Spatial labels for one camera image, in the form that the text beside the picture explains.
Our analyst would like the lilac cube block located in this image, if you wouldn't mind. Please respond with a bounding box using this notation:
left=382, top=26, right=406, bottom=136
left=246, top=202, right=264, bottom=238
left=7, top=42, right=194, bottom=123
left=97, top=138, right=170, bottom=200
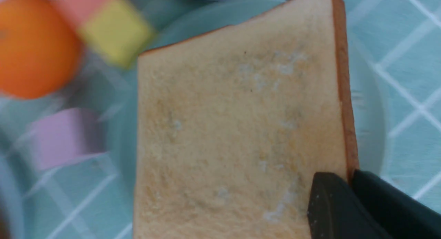
left=30, top=108, right=106, bottom=170

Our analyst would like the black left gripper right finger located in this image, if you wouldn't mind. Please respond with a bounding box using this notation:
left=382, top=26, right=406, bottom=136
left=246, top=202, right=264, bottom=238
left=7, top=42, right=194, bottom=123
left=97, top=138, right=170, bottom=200
left=352, top=170, right=441, bottom=239

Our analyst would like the toast slice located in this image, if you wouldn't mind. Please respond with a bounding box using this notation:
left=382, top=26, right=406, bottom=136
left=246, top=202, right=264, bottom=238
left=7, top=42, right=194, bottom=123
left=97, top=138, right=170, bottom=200
left=133, top=0, right=359, bottom=239

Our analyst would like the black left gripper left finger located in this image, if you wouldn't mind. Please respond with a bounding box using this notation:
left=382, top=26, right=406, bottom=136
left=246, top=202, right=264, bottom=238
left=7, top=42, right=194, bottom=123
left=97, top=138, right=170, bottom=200
left=307, top=173, right=392, bottom=239

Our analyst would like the pink cube block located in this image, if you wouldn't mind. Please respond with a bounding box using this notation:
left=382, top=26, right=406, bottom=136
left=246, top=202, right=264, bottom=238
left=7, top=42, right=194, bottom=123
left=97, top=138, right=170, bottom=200
left=52, top=0, right=109, bottom=29

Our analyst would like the yellow cube block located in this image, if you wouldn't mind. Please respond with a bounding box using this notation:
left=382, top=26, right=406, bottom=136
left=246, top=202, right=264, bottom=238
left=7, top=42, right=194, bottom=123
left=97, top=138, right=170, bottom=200
left=78, top=0, right=156, bottom=69

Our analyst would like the orange fruit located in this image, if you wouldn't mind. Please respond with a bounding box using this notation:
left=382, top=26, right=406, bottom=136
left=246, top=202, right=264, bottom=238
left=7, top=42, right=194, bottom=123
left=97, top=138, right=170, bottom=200
left=0, top=0, right=83, bottom=100

